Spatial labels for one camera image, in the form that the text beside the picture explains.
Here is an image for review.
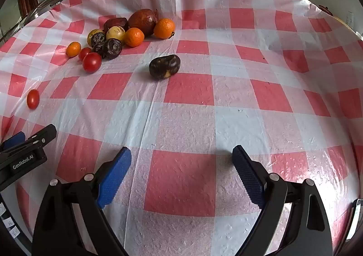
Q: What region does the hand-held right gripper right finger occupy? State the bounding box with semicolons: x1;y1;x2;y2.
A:
232;145;333;256

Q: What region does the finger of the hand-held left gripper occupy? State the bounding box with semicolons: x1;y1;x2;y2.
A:
0;125;57;190
0;132;26;152

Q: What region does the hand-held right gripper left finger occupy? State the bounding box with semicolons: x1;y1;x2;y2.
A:
31;146;132;256

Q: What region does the small orange kumquat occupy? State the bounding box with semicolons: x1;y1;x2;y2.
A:
66;42;82;57

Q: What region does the red cherry tomato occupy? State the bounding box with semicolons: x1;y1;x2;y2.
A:
83;52;102;73
78;47;93;61
27;89;39;109

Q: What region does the red white checkered tablecloth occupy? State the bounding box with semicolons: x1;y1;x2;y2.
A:
0;0;363;256

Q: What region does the yellow passion fruit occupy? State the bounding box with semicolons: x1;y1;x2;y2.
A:
106;26;126;42
87;29;104;47

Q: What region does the metal pot lid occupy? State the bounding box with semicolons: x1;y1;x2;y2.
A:
20;0;66;22

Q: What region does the dark red fruit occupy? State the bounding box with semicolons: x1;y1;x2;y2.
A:
103;18;129;32

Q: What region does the orange with green leaf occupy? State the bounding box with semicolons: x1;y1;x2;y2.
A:
154;18;176;39

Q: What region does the large reddish brown fruit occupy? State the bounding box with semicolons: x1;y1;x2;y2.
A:
128;9;159;37

